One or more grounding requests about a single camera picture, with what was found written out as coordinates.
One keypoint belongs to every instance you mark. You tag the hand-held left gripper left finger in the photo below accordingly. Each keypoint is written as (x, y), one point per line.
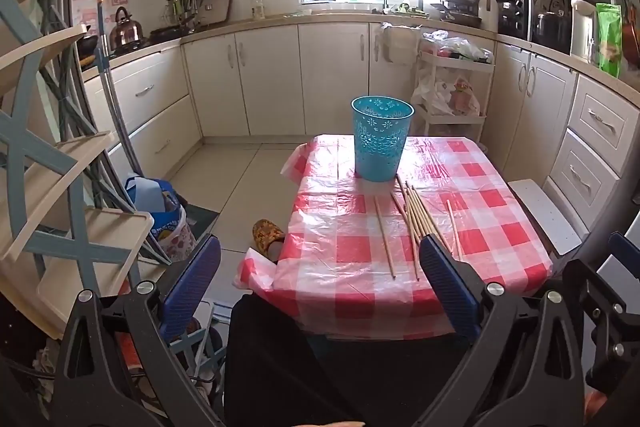
(192, 282)

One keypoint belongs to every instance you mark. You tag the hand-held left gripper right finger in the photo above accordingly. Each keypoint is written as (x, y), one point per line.
(447, 282)

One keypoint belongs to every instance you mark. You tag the beige and blue shelf rack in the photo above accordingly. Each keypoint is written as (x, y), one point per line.
(95, 227)

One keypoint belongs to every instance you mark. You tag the blue plastic basket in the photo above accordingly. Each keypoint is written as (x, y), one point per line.
(380, 147)

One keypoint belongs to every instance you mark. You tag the person's black trousers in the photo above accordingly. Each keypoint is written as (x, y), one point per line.
(300, 372)

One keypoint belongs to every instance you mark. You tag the white hanging plastic bag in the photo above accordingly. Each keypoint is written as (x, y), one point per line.
(397, 47)

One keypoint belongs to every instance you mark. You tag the clear plastic bottle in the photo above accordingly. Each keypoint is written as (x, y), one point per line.
(257, 7)

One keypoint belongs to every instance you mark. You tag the white plastic bag with packets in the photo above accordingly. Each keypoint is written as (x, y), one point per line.
(440, 94)

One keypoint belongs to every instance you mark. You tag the steel kettle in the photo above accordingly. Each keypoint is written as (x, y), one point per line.
(126, 32)

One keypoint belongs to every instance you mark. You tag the white trolley cart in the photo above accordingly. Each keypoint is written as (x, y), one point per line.
(457, 67)

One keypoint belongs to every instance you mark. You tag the group of chopsticks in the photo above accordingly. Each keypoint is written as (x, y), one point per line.
(415, 219)

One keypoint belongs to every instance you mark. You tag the white thermos jug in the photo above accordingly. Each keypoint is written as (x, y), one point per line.
(583, 32)

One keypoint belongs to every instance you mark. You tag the black wok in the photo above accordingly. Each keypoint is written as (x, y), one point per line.
(167, 32)

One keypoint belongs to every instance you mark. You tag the dark floor mat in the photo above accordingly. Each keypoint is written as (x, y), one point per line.
(200, 219)

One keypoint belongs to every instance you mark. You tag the white plastic jug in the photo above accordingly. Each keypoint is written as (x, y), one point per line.
(487, 12)

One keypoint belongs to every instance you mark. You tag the cream sink base cabinet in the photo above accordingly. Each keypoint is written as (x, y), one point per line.
(330, 77)

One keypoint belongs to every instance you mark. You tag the green packet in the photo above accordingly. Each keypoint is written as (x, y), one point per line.
(609, 42)

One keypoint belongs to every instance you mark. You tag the dark rimmed tray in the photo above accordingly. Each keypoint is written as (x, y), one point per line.
(217, 9)

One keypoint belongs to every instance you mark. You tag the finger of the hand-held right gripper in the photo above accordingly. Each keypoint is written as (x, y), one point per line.
(622, 252)
(595, 297)

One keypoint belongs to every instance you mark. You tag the cream appliance base cabinet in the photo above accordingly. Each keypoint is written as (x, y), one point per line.
(545, 117)

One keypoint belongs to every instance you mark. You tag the yellow patterned slipper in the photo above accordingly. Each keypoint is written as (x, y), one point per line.
(265, 234)

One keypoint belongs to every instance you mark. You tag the black toaster oven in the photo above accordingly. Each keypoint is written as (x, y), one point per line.
(512, 14)

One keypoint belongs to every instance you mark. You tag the red checked tablecloth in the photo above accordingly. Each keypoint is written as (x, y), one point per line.
(350, 252)

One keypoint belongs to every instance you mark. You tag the cream stove drawer cabinet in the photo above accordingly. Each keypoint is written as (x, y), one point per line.
(145, 107)

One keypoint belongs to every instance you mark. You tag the pink wall poster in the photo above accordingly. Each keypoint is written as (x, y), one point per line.
(87, 2)

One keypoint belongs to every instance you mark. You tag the white stool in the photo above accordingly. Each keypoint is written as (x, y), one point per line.
(545, 217)

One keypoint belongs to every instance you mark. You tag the clear plastic bags with food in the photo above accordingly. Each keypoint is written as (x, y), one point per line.
(460, 44)

